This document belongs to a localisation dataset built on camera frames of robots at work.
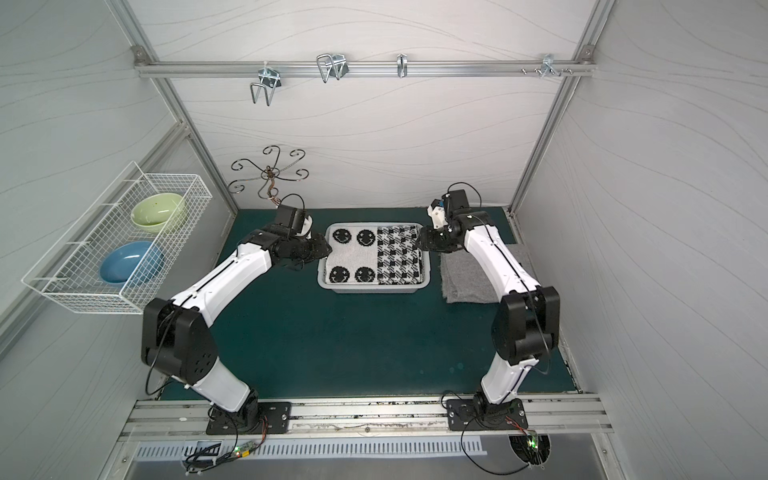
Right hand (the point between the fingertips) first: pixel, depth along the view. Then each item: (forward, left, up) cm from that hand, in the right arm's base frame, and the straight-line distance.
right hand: (426, 241), depth 87 cm
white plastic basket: (-11, +15, -9) cm, 21 cm away
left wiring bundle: (-55, +53, -17) cm, 78 cm away
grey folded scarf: (-5, -13, -14) cm, 20 cm away
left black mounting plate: (-45, +38, -17) cm, 61 cm away
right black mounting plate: (-42, -12, -17) cm, 47 cm away
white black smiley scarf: (0, +16, -8) cm, 18 cm away
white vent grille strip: (-50, +26, -18) cm, 60 cm away
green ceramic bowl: (-7, +69, +17) cm, 71 cm away
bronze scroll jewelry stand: (+13, +47, +13) cm, 51 cm away
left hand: (-4, +29, 0) cm, 29 cm away
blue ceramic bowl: (-21, +67, +15) cm, 72 cm away
